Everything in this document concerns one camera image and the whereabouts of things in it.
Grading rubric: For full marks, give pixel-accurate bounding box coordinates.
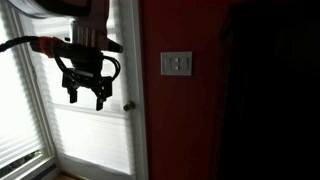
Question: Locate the metal door knob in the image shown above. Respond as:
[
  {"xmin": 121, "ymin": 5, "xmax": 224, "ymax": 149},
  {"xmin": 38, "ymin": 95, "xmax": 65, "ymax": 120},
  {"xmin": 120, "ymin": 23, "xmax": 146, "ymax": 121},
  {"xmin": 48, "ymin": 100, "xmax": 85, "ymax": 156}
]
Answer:
[{"xmin": 122, "ymin": 100, "xmax": 136, "ymax": 112}]

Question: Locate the black cable with orange sleeve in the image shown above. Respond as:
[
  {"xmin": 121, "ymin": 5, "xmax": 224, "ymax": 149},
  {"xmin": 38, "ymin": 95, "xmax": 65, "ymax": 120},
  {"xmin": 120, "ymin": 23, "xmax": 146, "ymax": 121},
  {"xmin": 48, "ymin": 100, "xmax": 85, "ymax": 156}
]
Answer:
[{"xmin": 0, "ymin": 35, "xmax": 68, "ymax": 60}]

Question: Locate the white door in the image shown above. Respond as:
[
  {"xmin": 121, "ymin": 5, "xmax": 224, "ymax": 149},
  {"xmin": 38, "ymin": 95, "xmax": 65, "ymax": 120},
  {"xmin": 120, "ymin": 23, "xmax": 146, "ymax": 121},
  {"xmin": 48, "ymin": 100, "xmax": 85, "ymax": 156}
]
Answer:
[{"xmin": 6, "ymin": 0, "xmax": 150, "ymax": 180}]

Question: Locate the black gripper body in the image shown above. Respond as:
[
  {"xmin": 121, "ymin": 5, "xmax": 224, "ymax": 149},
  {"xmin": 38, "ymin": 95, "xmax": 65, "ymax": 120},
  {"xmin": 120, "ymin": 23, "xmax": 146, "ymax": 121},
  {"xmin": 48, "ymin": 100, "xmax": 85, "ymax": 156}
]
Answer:
[{"xmin": 61, "ymin": 54, "xmax": 114, "ymax": 93}]

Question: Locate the white pleated door shade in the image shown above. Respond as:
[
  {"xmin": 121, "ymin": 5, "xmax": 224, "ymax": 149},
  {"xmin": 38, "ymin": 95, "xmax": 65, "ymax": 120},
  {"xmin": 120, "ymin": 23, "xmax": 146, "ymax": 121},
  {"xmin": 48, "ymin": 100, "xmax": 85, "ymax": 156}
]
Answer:
[{"xmin": 19, "ymin": 13, "xmax": 135, "ymax": 176}]

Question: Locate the white triple switch plate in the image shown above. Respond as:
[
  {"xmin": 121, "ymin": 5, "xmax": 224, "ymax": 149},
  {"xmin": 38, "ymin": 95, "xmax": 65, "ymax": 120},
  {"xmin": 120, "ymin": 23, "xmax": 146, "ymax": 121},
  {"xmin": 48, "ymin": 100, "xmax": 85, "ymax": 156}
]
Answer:
[{"xmin": 160, "ymin": 51, "xmax": 193, "ymax": 77}]

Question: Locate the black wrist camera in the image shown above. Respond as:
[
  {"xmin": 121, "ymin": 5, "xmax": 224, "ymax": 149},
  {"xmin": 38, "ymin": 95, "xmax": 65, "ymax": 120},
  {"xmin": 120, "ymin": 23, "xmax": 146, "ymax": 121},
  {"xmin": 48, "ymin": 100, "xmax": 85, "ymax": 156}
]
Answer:
[{"xmin": 49, "ymin": 40, "xmax": 103, "ymax": 58}]

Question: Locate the white rocker switch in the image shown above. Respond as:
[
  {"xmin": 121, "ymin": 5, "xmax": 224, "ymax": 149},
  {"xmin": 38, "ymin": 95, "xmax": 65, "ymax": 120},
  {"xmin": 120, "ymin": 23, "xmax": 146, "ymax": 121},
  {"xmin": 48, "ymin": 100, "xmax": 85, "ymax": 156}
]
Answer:
[
  {"xmin": 173, "ymin": 56, "xmax": 183, "ymax": 71},
  {"xmin": 165, "ymin": 56, "xmax": 174, "ymax": 71},
  {"xmin": 182, "ymin": 56, "xmax": 190, "ymax": 71}
]

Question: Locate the thin black cable loop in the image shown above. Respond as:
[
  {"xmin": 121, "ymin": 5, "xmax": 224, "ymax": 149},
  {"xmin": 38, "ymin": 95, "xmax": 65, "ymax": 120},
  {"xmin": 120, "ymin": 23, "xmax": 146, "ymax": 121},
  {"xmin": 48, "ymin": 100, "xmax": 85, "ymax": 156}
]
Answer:
[{"xmin": 53, "ymin": 49, "xmax": 122, "ymax": 83}]

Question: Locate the white window blind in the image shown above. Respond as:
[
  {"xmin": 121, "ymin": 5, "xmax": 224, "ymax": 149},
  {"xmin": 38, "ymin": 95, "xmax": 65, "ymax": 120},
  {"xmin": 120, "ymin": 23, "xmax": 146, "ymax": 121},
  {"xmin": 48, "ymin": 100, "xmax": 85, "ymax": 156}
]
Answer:
[{"xmin": 0, "ymin": 6, "xmax": 45, "ymax": 169}]

